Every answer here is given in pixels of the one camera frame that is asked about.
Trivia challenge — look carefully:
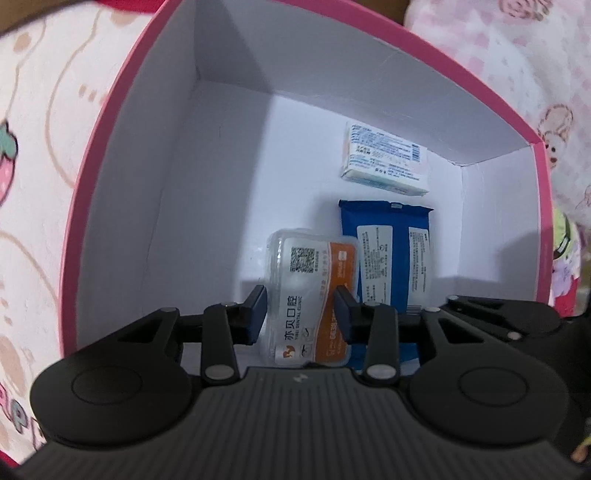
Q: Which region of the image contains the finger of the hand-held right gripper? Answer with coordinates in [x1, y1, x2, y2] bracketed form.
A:
[438, 295, 571, 342]

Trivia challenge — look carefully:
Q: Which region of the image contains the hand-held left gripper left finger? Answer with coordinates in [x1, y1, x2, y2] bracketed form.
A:
[76, 285, 269, 385]

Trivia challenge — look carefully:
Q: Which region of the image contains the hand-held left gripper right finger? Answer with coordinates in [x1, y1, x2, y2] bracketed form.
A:
[333, 285, 469, 386]

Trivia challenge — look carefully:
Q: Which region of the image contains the orange white floss case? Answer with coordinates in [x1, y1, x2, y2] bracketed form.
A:
[259, 227, 360, 367]

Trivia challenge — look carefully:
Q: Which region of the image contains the blue wet wipe packet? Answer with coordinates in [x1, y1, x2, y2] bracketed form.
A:
[338, 199, 435, 370]

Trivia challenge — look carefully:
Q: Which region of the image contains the white blue-print packet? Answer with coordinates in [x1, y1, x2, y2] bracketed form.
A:
[341, 122, 430, 195]

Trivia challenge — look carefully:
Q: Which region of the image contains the pink cardboard box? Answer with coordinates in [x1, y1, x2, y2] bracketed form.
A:
[59, 0, 552, 365]

